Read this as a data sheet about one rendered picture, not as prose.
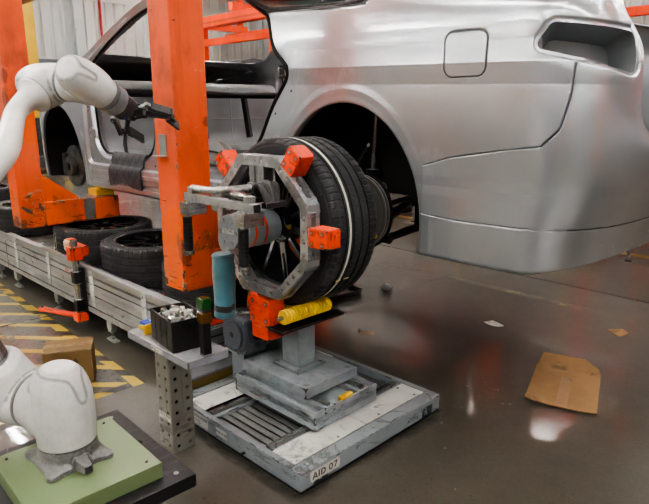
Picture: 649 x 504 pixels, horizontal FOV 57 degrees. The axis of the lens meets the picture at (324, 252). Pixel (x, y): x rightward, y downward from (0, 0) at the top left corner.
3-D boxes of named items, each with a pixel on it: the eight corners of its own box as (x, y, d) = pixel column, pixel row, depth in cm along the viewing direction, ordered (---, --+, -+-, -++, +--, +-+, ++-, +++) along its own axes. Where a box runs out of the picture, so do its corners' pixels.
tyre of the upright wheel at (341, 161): (295, 308, 268) (401, 269, 221) (254, 321, 252) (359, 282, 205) (250, 173, 275) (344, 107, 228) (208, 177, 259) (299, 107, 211)
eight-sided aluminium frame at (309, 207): (320, 307, 218) (320, 158, 205) (308, 311, 214) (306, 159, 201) (231, 278, 255) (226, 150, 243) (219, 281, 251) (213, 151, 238)
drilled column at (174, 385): (196, 443, 234) (190, 344, 224) (174, 454, 227) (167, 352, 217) (182, 434, 241) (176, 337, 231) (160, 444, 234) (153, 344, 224)
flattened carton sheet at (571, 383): (601, 367, 302) (602, 361, 302) (595, 416, 255) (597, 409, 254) (539, 357, 315) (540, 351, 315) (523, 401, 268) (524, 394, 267)
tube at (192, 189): (256, 193, 224) (256, 164, 222) (214, 198, 211) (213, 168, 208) (229, 188, 236) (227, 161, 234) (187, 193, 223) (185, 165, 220)
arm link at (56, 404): (66, 460, 154) (57, 383, 148) (15, 444, 161) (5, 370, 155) (111, 430, 168) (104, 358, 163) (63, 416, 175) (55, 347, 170)
